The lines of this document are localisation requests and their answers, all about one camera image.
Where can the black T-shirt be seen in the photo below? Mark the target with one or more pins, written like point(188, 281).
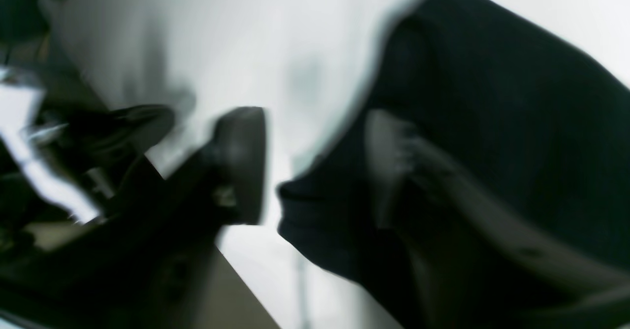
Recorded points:
point(540, 124)

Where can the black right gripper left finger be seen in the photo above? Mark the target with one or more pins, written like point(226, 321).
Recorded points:
point(142, 262)

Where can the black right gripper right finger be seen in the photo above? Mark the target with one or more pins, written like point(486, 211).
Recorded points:
point(476, 263)

